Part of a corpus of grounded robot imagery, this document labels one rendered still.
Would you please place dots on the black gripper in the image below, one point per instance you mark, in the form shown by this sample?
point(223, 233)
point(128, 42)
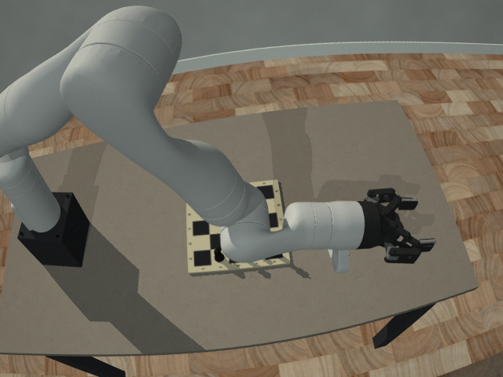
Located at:
point(385, 235)

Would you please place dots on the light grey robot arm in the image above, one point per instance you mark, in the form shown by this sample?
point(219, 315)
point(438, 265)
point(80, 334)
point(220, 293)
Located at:
point(111, 85)

